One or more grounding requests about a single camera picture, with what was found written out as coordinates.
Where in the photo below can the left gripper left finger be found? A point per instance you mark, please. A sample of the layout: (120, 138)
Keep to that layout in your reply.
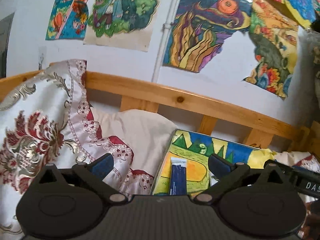
(92, 176)

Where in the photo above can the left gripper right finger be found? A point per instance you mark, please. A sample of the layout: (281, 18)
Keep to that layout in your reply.
(229, 178)

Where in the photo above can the grey metal tray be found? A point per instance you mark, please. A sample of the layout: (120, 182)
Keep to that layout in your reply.
(162, 162)

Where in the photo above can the colourful drawing tray liner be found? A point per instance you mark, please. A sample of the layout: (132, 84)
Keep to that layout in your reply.
(192, 159)

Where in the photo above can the dark blue sachet packet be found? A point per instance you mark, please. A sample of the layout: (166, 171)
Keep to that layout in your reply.
(178, 177)

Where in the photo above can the cream pillow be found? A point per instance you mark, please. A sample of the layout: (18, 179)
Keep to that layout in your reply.
(146, 133)

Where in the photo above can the floral embroidered bed cover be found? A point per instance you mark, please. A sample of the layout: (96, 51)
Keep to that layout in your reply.
(48, 119)

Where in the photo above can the wooden bed headboard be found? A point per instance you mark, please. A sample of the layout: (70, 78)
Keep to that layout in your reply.
(129, 94)

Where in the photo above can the anime girl orange poster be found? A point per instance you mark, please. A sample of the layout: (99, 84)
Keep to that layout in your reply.
(68, 20)

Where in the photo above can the blond anime character poster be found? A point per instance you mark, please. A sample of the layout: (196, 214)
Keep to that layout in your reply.
(126, 24)

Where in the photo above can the purple swirl painting poster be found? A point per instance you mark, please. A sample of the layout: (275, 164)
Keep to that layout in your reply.
(200, 28)

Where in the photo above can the white wall pipe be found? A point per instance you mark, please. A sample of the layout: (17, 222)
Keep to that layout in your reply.
(167, 25)

